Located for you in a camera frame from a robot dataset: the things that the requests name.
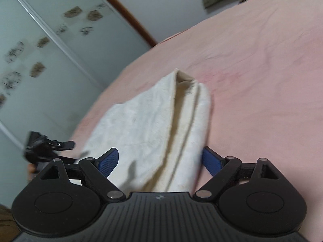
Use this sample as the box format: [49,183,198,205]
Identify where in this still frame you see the white pants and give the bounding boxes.
[82,70,211,194]

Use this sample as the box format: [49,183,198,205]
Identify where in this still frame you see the brown wooden wardrobe frame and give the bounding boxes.
[106,0,157,48]

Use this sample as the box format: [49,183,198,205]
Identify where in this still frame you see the pink floral bed sheet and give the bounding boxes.
[68,0,322,241]

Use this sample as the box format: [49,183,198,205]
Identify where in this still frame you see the frosted sliding wardrobe door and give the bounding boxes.
[0,0,152,152]

